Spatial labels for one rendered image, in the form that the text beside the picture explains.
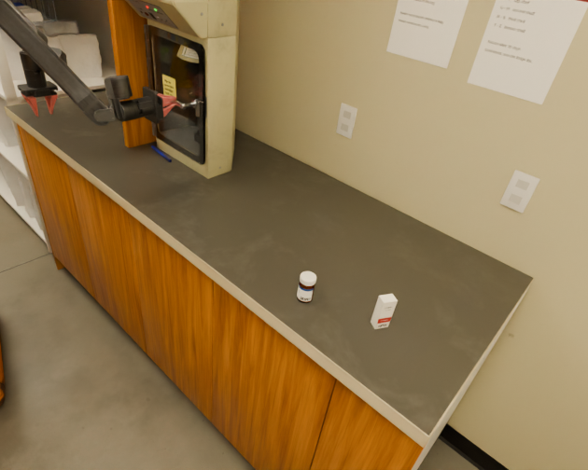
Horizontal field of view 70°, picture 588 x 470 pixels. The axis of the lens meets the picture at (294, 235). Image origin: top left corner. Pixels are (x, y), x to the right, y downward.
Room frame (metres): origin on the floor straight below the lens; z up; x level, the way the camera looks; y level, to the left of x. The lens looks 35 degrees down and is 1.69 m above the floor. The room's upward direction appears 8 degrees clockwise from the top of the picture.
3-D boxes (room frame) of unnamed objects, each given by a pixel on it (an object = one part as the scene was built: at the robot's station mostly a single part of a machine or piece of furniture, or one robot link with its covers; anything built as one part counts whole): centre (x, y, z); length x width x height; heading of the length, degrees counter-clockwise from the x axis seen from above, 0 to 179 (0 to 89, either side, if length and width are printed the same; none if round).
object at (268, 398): (1.36, 0.28, 0.45); 2.05 x 0.67 x 0.90; 53
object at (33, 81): (1.33, 0.91, 1.21); 0.10 x 0.07 x 0.07; 143
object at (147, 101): (1.25, 0.52, 1.20); 0.07 x 0.07 x 0.10; 55
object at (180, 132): (1.40, 0.47, 1.19); 0.30 x 0.01 x 0.40; 52
